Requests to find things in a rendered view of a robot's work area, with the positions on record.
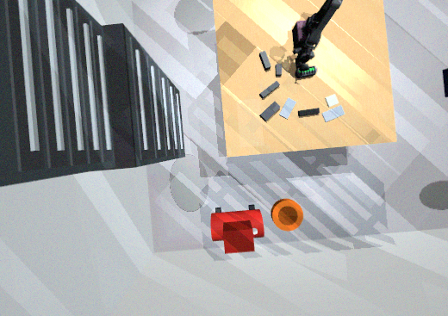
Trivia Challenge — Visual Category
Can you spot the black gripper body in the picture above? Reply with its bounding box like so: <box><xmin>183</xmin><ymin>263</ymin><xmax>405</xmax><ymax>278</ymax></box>
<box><xmin>293</xmin><ymin>47</ymin><xmax>310</xmax><ymax>71</ymax></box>

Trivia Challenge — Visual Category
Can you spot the white rectangular block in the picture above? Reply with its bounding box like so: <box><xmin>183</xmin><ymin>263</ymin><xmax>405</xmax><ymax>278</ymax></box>
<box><xmin>326</xmin><ymin>94</ymin><xmax>339</xmax><ymax>107</ymax></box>

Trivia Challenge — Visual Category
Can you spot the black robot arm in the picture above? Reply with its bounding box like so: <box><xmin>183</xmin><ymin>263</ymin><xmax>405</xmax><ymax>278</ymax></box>
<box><xmin>301</xmin><ymin>0</ymin><xmax>344</xmax><ymax>63</ymax></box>

